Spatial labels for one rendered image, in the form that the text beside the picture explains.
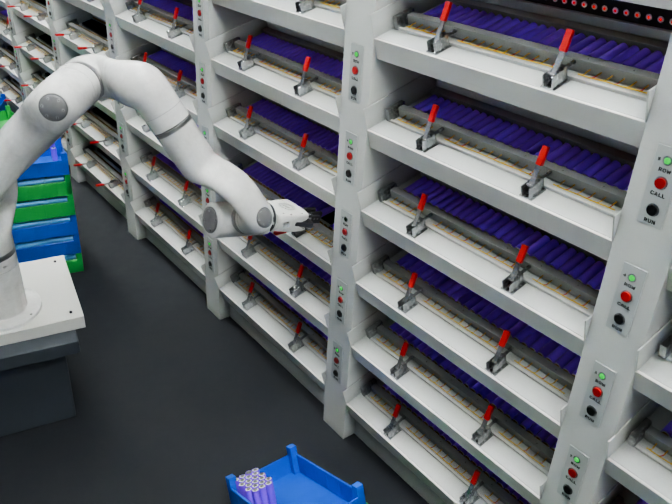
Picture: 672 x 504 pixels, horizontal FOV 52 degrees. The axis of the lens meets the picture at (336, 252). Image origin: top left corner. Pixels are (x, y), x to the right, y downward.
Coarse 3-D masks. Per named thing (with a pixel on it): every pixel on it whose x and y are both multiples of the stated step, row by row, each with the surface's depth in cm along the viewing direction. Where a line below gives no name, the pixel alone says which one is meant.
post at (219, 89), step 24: (192, 0) 196; (216, 24) 193; (240, 24) 198; (264, 24) 203; (216, 96) 203; (216, 144) 210; (216, 240) 225; (216, 264) 230; (216, 288) 235; (216, 312) 241
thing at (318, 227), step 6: (258, 186) 205; (264, 192) 201; (270, 192) 201; (270, 198) 200; (276, 198) 198; (312, 228) 186; (318, 228) 183; (324, 228) 183; (312, 234) 184; (324, 234) 182; (330, 234) 180; (330, 240) 181; (330, 246) 179
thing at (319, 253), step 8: (232, 160) 215; (240, 160) 217; (248, 160) 219; (240, 168) 216; (328, 224) 188; (272, 232) 196; (288, 232) 188; (312, 232) 186; (288, 240) 189; (296, 240) 185; (304, 240) 184; (312, 240) 184; (296, 248) 188; (304, 248) 183; (312, 248) 181; (320, 248) 180; (328, 248) 180; (312, 256) 181; (320, 256) 178; (328, 256) 177; (320, 264) 180; (328, 264) 175; (328, 272) 178
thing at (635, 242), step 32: (640, 160) 101; (640, 192) 102; (640, 224) 103; (640, 256) 105; (608, 288) 111; (640, 320) 108; (608, 352) 114; (576, 384) 121; (576, 416) 123; (608, 416) 117; (576, 448) 125; (608, 480) 127
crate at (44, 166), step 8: (56, 144) 256; (48, 152) 257; (64, 152) 241; (40, 160) 254; (48, 160) 254; (64, 160) 242; (32, 168) 238; (40, 168) 239; (48, 168) 241; (56, 168) 242; (64, 168) 243; (24, 176) 238; (32, 176) 239; (40, 176) 241; (48, 176) 242
